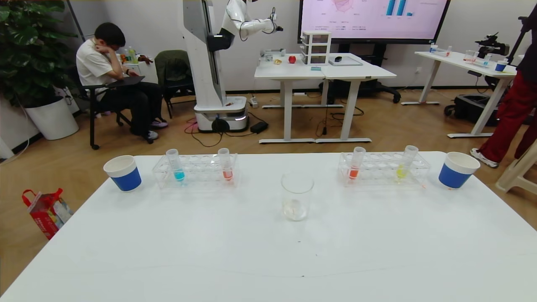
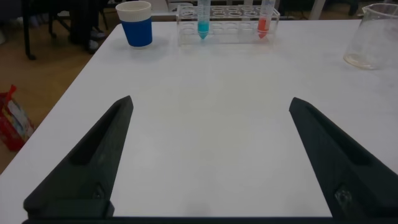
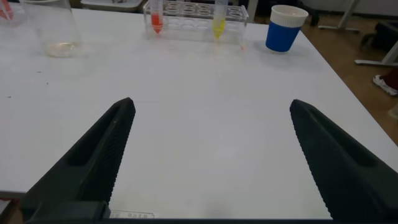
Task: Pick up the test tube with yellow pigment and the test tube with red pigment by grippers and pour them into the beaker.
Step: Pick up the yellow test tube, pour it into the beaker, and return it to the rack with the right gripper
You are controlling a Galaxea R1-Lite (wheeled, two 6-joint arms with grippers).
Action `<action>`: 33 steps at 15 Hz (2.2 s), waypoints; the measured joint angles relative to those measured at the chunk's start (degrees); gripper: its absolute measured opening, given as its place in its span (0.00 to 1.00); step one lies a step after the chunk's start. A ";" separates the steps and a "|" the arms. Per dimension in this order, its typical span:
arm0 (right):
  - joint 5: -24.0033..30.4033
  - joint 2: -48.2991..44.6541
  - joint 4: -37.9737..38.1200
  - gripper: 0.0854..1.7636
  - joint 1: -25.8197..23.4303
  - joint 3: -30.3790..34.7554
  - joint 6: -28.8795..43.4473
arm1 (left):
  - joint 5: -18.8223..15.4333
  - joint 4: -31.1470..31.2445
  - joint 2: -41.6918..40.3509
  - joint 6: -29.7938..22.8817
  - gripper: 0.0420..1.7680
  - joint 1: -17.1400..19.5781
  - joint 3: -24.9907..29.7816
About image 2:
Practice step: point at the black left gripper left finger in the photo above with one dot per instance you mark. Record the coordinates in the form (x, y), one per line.
(90, 174)

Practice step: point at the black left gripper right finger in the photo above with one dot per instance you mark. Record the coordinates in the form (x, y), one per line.
(351, 174)

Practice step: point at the test tube with red pigment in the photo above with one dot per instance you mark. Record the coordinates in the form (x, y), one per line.
(263, 26)

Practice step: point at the clear glass beaker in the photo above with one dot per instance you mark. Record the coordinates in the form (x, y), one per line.
(373, 46)

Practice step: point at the test tube with blue pigment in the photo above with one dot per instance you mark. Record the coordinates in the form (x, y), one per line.
(203, 28)

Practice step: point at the clear acrylic test tube rack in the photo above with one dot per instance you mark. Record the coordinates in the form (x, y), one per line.
(227, 34)

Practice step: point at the red gift bag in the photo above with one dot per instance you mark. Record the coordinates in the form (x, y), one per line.
(12, 127)

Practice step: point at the blue paper cup white rim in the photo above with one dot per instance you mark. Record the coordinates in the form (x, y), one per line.
(136, 31)

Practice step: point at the white standing desk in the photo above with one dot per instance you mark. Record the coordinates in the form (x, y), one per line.
(317, 9)

